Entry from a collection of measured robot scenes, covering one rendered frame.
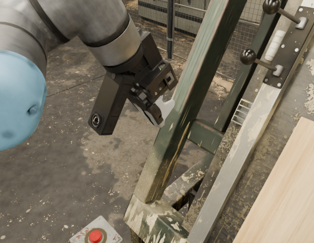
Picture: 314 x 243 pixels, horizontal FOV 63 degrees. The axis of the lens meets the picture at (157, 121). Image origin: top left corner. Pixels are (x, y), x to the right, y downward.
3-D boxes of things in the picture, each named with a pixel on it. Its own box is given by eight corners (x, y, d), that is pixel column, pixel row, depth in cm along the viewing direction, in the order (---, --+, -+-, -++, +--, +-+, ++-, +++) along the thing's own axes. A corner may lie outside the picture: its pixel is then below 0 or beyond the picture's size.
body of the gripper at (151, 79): (180, 85, 48) (158, 34, 38) (149, 119, 46) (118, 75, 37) (153, 70, 52) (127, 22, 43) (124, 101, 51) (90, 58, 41)
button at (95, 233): (86, 239, 79) (85, 236, 78) (98, 230, 82) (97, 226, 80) (94, 248, 77) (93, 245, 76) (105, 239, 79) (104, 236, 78)
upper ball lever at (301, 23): (294, 32, 65) (255, 10, 60) (302, 17, 64) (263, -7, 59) (307, 33, 62) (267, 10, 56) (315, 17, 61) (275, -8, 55)
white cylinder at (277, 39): (278, 32, 70) (265, 60, 72) (275, 28, 68) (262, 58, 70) (289, 34, 69) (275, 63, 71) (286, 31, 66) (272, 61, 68)
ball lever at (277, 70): (272, 77, 68) (233, 60, 63) (279, 63, 67) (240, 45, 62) (282, 80, 65) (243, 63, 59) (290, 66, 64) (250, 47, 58)
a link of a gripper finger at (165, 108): (185, 116, 55) (172, 90, 48) (166, 137, 54) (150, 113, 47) (175, 110, 57) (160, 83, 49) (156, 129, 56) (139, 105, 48)
